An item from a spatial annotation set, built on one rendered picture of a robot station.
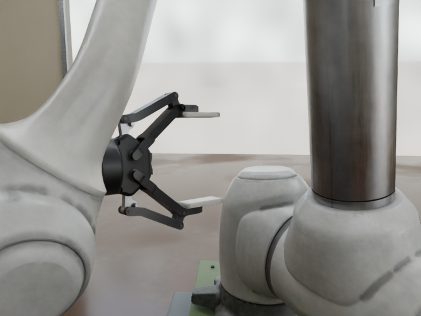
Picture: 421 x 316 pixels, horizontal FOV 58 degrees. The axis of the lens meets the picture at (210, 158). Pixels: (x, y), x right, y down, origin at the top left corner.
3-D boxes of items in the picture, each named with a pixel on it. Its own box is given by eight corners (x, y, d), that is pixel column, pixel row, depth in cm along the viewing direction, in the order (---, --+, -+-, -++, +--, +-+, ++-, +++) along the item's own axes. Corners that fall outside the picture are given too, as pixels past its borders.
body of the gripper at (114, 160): (97, 205, 46) (163, 195, 52) (93, 135, 46) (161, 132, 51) (76, 198, 52) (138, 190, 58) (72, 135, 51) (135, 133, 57)
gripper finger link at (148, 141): (124, 162, 54) (118, 155, 54) (173, 110, 59) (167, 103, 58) (137, 163, 51) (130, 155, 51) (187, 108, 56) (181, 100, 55)
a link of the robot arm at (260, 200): (268, 254, 82) (272, 153, 78) (334, 295, 67) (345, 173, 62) (202, 272, 74) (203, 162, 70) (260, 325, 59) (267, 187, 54)
